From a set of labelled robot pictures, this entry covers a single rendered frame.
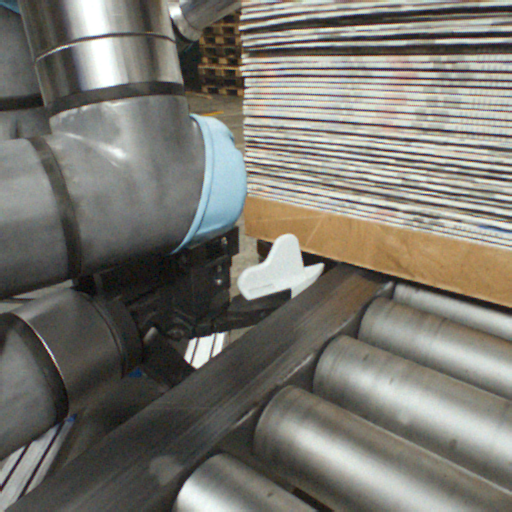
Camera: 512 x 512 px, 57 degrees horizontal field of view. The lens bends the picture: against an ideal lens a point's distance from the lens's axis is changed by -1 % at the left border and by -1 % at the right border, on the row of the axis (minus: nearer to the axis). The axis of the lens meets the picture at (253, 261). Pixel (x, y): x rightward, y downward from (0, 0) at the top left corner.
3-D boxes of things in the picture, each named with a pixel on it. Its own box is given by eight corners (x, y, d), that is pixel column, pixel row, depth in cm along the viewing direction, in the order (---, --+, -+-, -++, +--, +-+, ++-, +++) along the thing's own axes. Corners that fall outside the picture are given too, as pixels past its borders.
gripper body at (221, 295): (248, 224, 36) (118, 286, 27) (248, 319, 40) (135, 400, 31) (177, 203, 40) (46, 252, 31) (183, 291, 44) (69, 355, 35)
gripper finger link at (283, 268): (345, 230, 39) (243, 250, 36) (339, 292, 42) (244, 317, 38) (324, 217, 42) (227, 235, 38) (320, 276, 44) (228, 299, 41)
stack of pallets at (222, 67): (243, 85, 851) (242, 4, 793) (288, 89, 805) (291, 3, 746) (195, 93, 753) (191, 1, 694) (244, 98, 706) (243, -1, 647)
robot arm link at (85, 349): (79, 442, 28) (10, 385, 33) (138, 400, 31) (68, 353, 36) (55, 340, 25) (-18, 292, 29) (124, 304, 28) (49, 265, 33)
